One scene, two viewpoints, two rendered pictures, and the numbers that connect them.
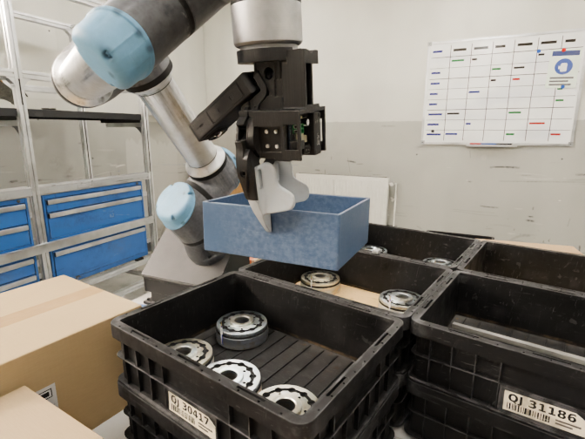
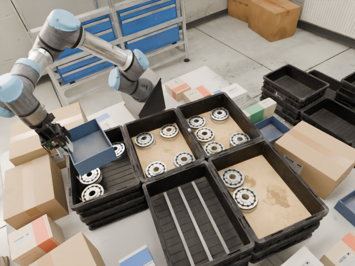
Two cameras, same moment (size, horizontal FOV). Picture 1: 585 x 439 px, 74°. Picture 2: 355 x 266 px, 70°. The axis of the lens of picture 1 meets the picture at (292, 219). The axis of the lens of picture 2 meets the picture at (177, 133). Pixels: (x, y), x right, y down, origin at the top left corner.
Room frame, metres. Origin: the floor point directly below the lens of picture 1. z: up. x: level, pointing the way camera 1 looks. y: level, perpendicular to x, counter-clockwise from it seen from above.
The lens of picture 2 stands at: (0.23, -0.72, 1.82)
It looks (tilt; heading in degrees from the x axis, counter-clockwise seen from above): 45 degrees down; 39
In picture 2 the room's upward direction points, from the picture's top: 9 degrees counter-clockwise
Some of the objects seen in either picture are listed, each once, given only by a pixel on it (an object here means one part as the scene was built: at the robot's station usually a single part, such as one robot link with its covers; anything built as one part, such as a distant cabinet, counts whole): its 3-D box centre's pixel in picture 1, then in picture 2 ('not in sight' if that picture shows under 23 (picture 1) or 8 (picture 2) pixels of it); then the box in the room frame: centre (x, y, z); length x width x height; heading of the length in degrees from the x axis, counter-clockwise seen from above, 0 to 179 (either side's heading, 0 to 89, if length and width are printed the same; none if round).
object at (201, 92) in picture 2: not in sight; (197, 97); (1.40, 0.01, 0.74); 0.16 x 0.12 x 0.07; 150
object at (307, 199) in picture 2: (560, 294); (260, 190); (0.83, -0.62, 0.87); 0.40 x 0.30 x 0.11; 54
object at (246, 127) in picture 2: (394, 260); (216, 129); (1.07, -0.30, 0.87); 0.40 x 0.30 x 0.11; 54
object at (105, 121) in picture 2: not in sight; (105, 129); (0.87, 0.37, 0.75); 0.20 x 0.12 x 0.09; 69
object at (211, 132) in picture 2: not in sight; (204, 134); (1.01, -0.26, 0.86); 0.10 x 0.10 x 0.01
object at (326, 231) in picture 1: (289, 222); (88, 145); (0.55, 0.00, 1.10); 0.20 x 0.15 x 0.07; 65
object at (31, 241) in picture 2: not in sight; (34, 239); (0.19, 0.11, 0.81); 0.16 x 0.12 x 0.07; 156
